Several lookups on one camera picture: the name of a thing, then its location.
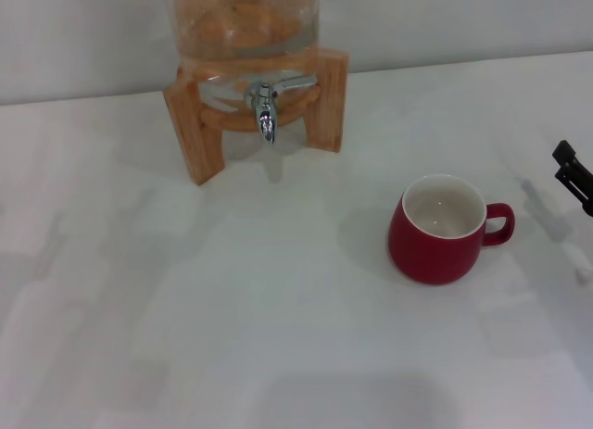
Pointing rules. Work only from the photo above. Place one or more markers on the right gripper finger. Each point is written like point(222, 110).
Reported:
point(563, 150)

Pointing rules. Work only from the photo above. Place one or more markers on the red ceramic cup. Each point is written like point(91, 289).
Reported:
point(431, 257)

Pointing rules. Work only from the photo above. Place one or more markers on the wooden dispenser stand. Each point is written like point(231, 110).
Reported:
point(331, 109)

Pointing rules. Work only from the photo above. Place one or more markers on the glass water dispenser jar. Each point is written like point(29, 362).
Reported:
point(241, 21)

